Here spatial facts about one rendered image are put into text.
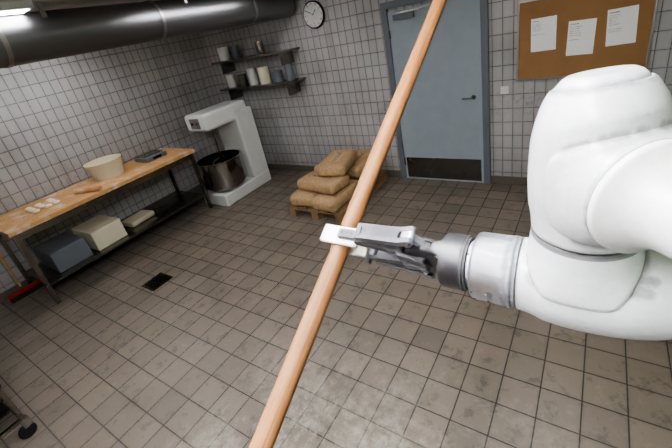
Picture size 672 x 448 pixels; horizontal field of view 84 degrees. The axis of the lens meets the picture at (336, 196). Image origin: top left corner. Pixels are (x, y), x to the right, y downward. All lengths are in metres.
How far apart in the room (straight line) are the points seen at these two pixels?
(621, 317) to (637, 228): 0.14
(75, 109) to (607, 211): 5.62
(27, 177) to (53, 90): 1.06
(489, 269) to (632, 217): 0.18
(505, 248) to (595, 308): 0.10
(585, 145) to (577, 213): 0.06
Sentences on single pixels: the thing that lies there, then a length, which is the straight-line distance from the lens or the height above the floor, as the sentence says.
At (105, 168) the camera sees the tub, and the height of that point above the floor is 1.04.
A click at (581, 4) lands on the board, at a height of 1.80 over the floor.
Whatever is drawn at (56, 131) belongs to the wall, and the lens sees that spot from 5.63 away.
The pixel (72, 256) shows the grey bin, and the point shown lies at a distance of 5.06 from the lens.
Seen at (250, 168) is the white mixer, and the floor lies 0.33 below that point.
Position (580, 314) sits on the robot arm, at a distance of 0.48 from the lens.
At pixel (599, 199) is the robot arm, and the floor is 1.94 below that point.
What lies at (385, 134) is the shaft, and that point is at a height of 1.90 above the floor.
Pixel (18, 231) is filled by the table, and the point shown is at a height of 0.88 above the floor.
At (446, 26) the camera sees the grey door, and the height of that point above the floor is 1.81.
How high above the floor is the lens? 2.11
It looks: 25 degrees down
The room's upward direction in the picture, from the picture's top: 12 degrees counter-clockwise
